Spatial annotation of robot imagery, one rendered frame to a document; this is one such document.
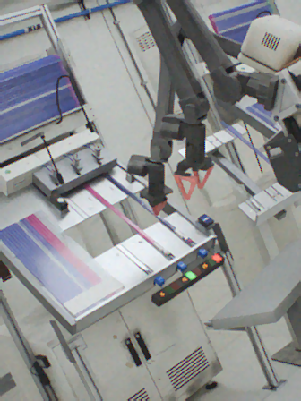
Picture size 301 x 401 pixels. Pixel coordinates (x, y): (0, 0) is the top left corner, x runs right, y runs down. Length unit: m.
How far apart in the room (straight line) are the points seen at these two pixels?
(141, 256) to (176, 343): 0.54
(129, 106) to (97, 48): 0.50
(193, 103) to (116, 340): 1.17
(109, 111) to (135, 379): 2.48
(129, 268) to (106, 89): 2.53
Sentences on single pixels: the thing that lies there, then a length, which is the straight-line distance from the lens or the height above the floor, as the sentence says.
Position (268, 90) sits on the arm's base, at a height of 1.19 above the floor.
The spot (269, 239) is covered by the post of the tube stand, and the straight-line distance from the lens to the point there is 2.73.
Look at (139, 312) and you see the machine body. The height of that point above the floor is 0.53.
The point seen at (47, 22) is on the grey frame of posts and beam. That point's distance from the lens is 2.88.
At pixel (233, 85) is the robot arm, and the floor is 1.24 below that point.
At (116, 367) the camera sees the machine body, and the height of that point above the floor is 0.38.
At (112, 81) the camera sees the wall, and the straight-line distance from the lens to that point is 4.72.
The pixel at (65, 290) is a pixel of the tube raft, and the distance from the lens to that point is 2.21.
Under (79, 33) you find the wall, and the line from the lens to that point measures 4.71.
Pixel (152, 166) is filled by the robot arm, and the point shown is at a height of 1.08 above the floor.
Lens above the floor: 1.27
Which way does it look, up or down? 7 degrees down
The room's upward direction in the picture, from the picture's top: 23 degrees counter-clockwise
